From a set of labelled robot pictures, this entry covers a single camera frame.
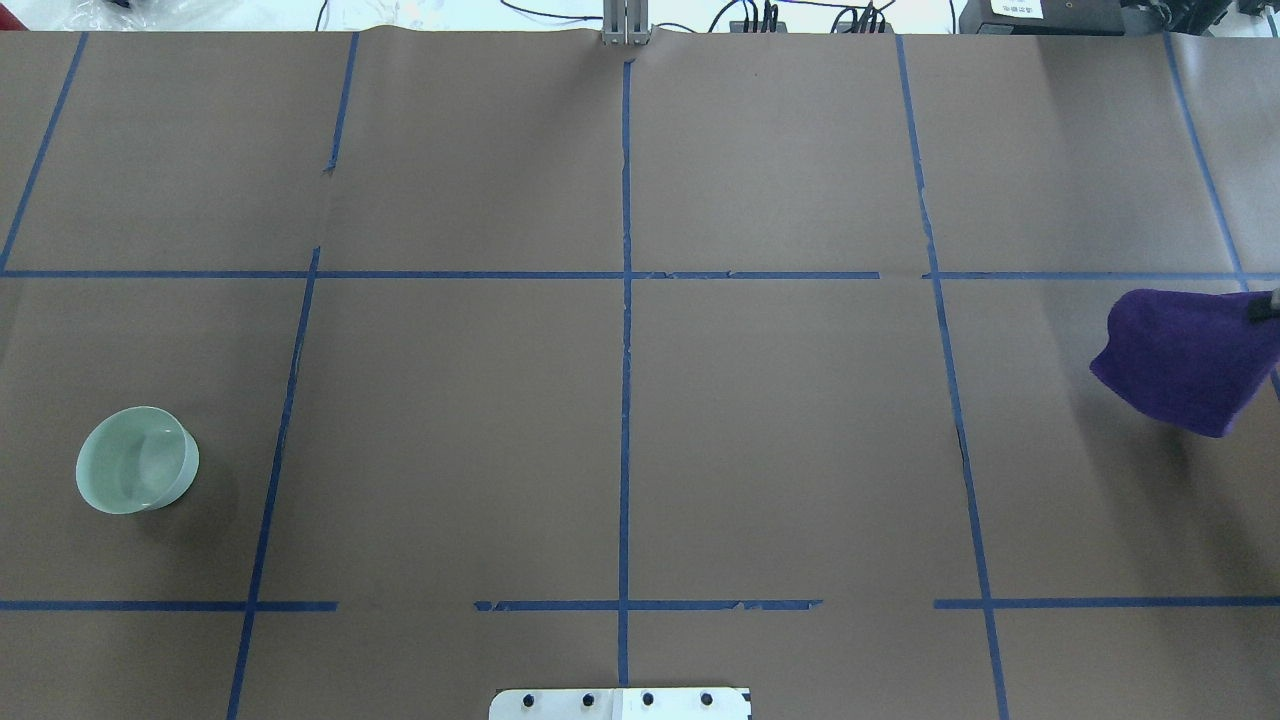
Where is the aluminium frame post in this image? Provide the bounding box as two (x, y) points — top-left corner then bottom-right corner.
(602, 0), (653, 47)

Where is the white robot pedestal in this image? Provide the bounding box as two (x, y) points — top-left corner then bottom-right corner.
(488, 687), (753, 719)

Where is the mint green bowl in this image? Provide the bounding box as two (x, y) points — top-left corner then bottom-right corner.
(76, 406), (200, 515)

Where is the black power box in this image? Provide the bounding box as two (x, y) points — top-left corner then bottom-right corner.
(957, 1), (1178, 37)

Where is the purple microfibre cloth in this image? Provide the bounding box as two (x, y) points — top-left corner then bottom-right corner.
(1089, 290), (1279, 438)

